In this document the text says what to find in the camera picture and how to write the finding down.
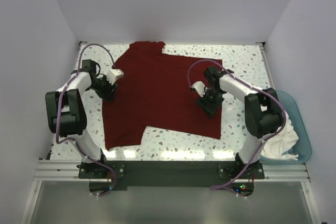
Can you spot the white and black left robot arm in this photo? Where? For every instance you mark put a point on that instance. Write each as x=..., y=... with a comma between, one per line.
x=66, y=114

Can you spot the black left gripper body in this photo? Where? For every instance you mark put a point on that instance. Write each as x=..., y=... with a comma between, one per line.
x=103, y=88

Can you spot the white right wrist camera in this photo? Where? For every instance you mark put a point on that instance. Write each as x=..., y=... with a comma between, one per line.
x=199, y=87

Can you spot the white crumpled t-shirt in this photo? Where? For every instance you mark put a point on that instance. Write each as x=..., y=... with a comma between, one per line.
x=278, y=147

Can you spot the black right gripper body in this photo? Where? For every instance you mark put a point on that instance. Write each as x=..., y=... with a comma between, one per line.
x=212, y=98

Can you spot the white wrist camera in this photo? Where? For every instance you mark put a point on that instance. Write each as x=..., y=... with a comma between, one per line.
x=113, y=75
x=199, y=87

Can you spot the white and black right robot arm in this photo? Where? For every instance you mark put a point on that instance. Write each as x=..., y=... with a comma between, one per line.
x=264, y=116

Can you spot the translucent blue plastic basket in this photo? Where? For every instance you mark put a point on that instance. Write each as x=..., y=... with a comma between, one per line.
x=302, y=147

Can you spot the dark red t-shirt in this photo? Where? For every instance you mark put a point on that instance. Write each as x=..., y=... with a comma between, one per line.
x=154, y=92

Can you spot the aluminium extrusion rail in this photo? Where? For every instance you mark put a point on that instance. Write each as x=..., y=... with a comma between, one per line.
x=57, y=170

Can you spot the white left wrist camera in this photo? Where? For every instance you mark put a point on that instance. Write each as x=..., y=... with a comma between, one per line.
x=113, y=75

